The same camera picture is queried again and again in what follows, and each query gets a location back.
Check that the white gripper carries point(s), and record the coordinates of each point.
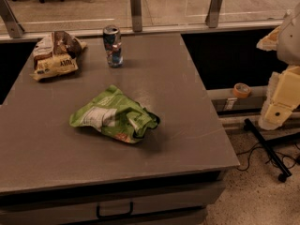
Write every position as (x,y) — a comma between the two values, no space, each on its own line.
(291,42)

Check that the grey drawer with handle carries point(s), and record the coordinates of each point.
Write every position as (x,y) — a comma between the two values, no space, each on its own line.
(184,205)

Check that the metal glass post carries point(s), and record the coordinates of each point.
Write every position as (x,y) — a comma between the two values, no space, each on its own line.
(213,13)
(136,15)
(14,28)

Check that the left metal glass post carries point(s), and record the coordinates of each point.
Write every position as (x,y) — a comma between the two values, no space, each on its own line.
(14,28)

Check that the brown and yellow snack bag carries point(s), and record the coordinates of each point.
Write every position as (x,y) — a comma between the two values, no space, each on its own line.
(56,55)

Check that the grey metal side ledge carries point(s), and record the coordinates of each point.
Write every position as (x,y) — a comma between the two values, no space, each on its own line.
(225,101)

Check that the green rice chip bag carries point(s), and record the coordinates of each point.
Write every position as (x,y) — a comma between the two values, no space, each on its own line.
(115,115)

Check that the right metal glass post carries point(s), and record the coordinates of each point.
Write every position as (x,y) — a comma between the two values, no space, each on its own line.
(213,13)

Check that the black stand leg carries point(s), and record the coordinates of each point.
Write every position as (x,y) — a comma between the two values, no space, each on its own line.
(285,173)

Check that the orange tape roll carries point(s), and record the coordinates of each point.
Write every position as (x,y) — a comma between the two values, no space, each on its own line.
(241,90)

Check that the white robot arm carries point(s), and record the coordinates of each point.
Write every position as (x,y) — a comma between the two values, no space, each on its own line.
(285,39)

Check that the blue energy drink can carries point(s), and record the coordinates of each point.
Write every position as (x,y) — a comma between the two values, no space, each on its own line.
(113,46)

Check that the middle metal glass post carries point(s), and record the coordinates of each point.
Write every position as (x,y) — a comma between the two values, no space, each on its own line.
(136,15)

